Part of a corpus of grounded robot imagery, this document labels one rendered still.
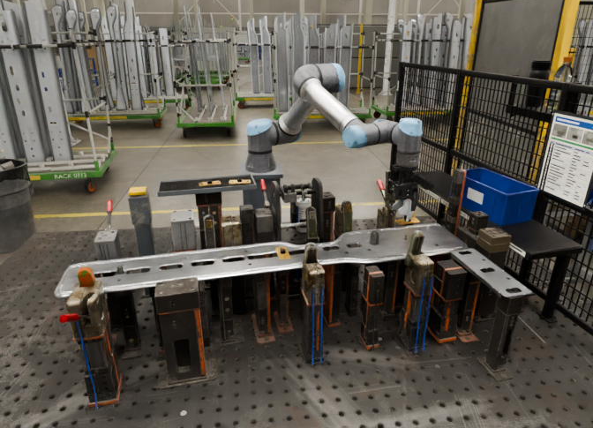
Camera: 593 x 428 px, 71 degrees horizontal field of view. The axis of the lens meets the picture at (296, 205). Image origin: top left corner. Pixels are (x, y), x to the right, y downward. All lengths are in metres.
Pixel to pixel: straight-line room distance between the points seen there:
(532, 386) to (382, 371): 0.45
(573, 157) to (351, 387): 1.09
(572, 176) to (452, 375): 0.81
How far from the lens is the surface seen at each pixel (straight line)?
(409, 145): 1.44
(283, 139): 2.03
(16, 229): 4.20
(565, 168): 1.78
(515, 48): 3.76
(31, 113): 5.72
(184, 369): 1.44
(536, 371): 1.64
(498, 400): 1.49
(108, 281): 1.43
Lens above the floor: 1.70
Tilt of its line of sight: 22 degrees down
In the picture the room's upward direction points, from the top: straight up
